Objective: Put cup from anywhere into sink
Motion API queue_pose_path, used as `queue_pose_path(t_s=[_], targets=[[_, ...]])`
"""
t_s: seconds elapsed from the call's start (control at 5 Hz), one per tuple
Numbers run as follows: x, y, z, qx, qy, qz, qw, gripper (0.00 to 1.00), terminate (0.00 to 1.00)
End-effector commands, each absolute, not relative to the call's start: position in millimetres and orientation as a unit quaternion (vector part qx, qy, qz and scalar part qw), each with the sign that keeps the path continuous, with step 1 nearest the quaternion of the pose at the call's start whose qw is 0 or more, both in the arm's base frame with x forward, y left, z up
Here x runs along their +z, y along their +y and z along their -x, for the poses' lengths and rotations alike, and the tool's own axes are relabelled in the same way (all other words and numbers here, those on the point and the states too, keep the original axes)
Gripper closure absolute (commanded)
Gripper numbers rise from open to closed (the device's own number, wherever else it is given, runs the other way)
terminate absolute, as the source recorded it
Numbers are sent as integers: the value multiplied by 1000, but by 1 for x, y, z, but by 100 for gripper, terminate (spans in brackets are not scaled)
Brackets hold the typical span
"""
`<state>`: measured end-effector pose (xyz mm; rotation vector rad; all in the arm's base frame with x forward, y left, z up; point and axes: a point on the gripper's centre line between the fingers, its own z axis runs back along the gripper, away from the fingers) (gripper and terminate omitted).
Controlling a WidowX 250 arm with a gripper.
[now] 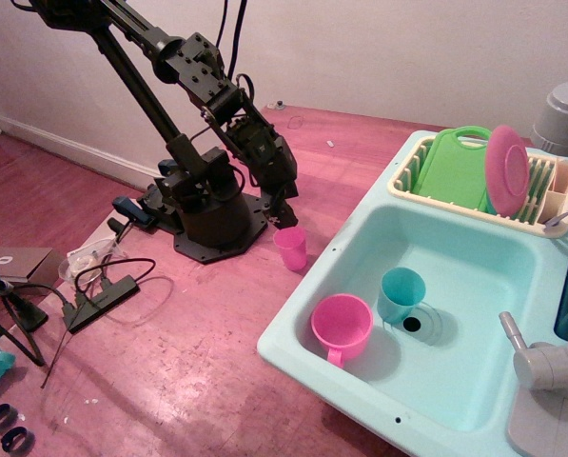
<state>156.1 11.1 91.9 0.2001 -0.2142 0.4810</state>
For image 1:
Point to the blue clamp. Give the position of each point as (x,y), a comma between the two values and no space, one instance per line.
(126,207)

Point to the pink plate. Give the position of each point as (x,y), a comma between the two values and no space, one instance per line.
(507,172)

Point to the black power adapter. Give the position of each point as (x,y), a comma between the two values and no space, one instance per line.
(30,316)

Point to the grey spoon in rack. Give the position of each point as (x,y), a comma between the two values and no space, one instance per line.
(556,220)

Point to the pink mug with handle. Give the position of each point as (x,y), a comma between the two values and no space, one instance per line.
(342,323)

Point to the clear plastic bag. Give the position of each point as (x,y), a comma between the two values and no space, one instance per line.
(88,256)

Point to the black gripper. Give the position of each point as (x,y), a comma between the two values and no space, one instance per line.
(274,169)

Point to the light teal toy sink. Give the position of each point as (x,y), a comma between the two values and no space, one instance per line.
(446,389)

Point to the black usb hub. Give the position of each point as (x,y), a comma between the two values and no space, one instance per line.
(86,310)

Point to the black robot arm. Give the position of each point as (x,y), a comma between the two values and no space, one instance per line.
(215,204)

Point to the teal cup in sink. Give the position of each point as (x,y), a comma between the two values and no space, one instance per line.
(401,290)

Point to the rubber band on table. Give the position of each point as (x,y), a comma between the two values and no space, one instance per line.
(295,122)

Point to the small pink tumbler cup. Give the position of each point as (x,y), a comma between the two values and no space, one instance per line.
(291,244)

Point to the grey cardboard box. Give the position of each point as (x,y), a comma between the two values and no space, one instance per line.
(21,266)

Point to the grey cylinder container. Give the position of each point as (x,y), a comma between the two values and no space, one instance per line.
(550,131)

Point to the green cutting board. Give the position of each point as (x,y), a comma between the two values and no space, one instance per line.
(453,171)

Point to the cream dish rack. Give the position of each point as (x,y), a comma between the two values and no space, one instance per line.
(547,194)

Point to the grey toy faucet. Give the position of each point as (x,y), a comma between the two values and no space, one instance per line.
(540,366)

